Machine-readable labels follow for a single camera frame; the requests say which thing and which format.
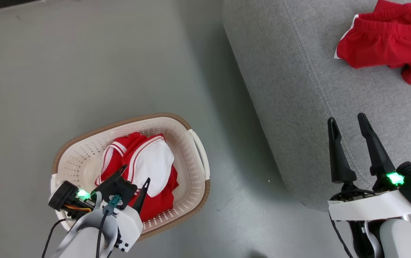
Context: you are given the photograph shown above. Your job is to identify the red garment with white stripes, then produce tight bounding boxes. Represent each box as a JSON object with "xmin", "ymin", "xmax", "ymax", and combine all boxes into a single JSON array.
[{"xmin": 95, "ymin": 132, "xmax": 179, "ymax": 223}]

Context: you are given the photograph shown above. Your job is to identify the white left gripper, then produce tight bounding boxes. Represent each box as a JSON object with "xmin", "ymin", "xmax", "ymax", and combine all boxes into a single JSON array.
[{"xmin": 67, "ymin": 165, "xmax": 151, "ymax": 253}]

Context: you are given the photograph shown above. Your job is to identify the red shorts with white trim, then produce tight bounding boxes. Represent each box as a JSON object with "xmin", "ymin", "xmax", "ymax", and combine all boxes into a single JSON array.
[{"xmin": 334, "ymin": 0, "xmax": 411, "ymax": 69}]

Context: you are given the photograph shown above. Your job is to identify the grey fabric sofa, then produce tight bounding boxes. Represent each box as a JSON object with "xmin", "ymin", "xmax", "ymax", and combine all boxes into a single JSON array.
[{"xmin": 223, "ymin": 0, "xmax": 411, "ymax": 212}]

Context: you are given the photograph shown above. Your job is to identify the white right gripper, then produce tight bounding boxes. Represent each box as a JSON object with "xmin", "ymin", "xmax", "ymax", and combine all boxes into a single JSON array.
[{"xmin": 327, "ymin": 113, "xmax": 411, "ymax": 221}]

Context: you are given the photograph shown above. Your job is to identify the cream perforated laundry basket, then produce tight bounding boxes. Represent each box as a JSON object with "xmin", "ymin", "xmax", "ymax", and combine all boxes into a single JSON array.
[{"xmin": 51, "ymin": 113, "xmax": 211, "ymax": 241}]

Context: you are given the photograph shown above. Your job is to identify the thin black cable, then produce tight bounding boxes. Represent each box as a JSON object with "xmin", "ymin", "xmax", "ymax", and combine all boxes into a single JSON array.
[
  {"xmin": 329, "ymin": 211, "xmax": 354, "ymax": 258},
  {"xmin": 42, "ymin": 219, "xmax": 66, "ymax": 258}
]

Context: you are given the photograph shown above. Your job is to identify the black cable with teal connector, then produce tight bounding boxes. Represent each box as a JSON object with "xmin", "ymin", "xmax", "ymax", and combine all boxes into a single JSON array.
[{"xmin": 96, "ymin": 195, "xmax": 123, "ymax": 258}]

